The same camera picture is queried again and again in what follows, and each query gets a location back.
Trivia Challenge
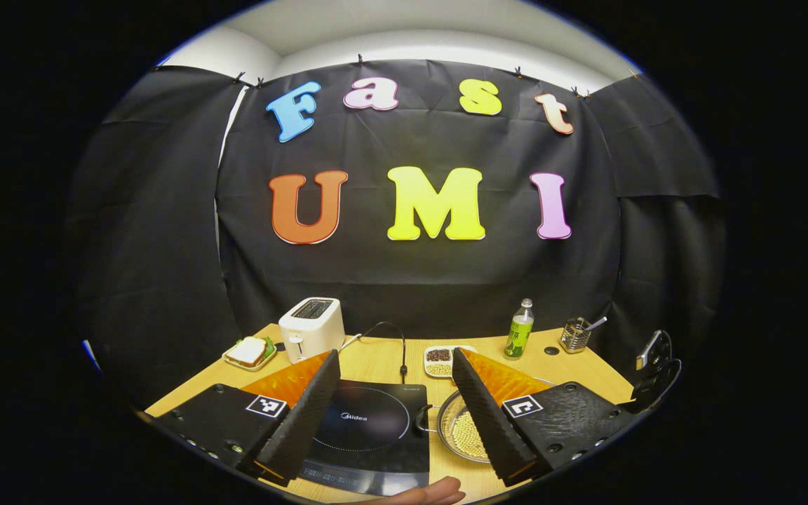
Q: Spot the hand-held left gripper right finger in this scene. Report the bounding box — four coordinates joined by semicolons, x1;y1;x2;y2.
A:
451;347;636;488

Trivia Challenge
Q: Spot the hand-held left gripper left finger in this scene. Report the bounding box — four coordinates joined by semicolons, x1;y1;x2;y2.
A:
155;349;342;488

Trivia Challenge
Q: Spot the stainless steel pot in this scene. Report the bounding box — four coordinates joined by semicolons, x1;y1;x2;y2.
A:
415;379;556;464

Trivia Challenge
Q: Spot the black induction cooktop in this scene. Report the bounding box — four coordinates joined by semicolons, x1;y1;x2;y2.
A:
299;379;431;497

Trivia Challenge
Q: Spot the pile of soybeans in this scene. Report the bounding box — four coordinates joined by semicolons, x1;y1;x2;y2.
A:
451;410;490;462

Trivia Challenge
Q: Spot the small sandwich plate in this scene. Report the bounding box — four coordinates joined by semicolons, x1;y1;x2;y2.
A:
222;337;278;372

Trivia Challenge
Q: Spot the white divided bean dish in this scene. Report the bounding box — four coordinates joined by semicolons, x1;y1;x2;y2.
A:
424;344;476;379

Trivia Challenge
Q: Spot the white bread sandwich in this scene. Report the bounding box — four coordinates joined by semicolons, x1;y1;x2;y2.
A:
227;337;268;367

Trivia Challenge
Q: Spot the white toaster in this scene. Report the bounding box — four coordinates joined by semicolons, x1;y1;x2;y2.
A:
278;297;346;364

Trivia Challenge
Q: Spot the green drink bottle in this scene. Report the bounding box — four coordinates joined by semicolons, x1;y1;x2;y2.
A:
504;298;535;361

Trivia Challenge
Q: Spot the black backdrop cloth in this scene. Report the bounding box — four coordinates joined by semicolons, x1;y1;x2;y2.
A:
67;60;727;408

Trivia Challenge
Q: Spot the wire mesh utensil holder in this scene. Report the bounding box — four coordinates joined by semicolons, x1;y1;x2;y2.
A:
560;318;591;353

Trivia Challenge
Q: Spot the black power cable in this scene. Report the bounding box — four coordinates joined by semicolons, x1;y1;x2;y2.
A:
358;321;408;384

